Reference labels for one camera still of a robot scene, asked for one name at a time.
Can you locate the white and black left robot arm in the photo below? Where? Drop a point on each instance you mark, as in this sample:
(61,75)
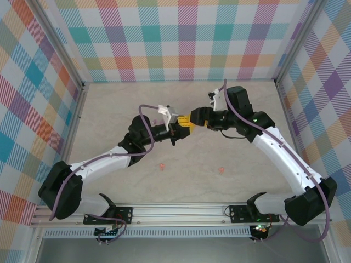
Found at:
(98,164)

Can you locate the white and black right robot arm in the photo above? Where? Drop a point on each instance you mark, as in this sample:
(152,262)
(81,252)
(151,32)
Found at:
(285,161)

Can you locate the black controller board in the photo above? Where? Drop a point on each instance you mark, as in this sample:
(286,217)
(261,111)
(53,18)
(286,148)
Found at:
(107,233)
(260,229)

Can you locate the aluminium table edge rail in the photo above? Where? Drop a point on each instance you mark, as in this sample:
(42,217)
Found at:
(288,115)
(73,128)

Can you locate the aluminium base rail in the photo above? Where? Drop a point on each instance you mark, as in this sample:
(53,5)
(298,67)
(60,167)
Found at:
(178,213)

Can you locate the aluminium frame post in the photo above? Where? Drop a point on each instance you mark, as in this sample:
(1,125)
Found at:
(63,46)
(298,41)

